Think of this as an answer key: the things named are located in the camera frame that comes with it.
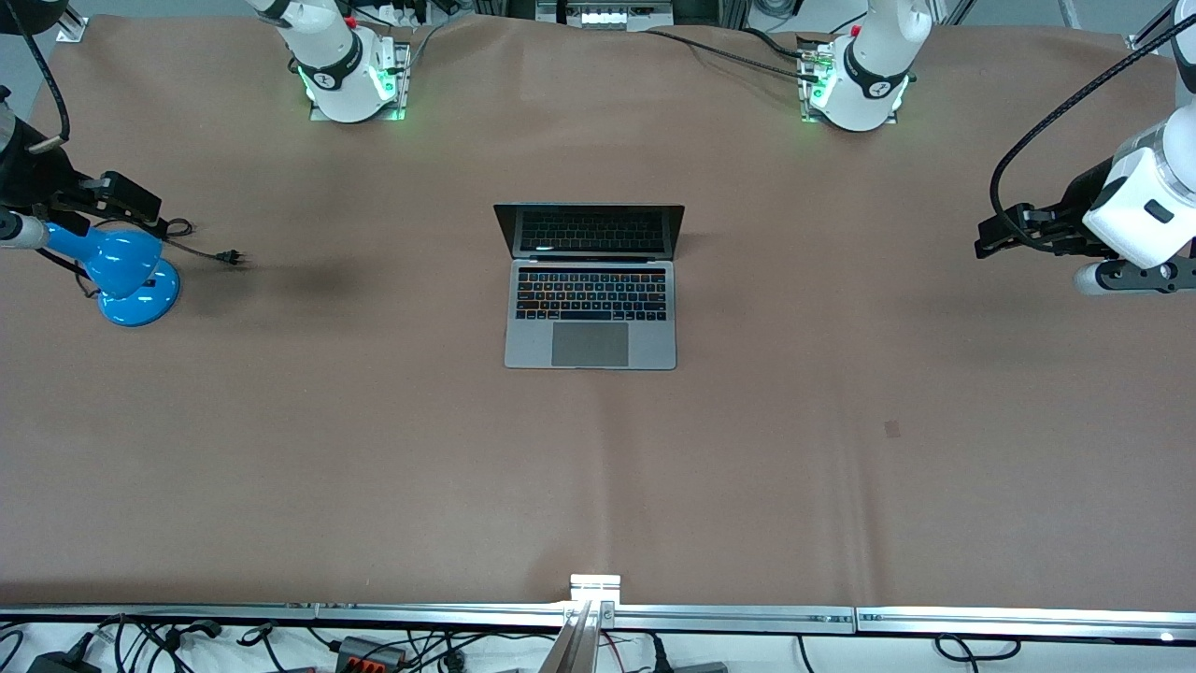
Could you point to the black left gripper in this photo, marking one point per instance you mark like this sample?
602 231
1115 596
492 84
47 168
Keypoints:
1071 207

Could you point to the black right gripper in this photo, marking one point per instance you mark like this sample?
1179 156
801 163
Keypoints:
35 179

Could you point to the grey aluminium laptop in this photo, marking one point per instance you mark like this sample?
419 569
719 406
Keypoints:
590 318

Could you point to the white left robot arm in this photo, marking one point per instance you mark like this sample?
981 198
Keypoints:
874 56

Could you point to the blue desk lamp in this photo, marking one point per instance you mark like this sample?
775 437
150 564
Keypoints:
131 271

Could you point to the brown table cover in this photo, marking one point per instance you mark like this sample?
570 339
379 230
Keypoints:
374 467

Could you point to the power strip with white sockets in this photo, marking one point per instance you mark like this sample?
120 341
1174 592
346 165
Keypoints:
603 17

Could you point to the black power adapter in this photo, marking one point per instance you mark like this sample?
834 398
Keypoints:
61 664

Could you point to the grey connector block orange levers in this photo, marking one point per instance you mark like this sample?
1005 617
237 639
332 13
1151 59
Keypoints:
372 651

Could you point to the black plug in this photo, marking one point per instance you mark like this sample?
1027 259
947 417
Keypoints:
659 654

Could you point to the metal corner bracket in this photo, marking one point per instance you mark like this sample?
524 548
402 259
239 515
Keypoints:
73 28
1142 43

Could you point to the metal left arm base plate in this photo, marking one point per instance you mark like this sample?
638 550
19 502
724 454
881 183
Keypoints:
806 110

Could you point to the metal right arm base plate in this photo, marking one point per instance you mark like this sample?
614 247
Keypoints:
404 58

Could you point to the aluminium frame rail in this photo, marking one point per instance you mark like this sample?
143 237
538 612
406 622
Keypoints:
159 612
729 618
1028 622

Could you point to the silver camera mount bracket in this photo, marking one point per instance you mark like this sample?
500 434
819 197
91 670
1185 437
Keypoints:
595 589

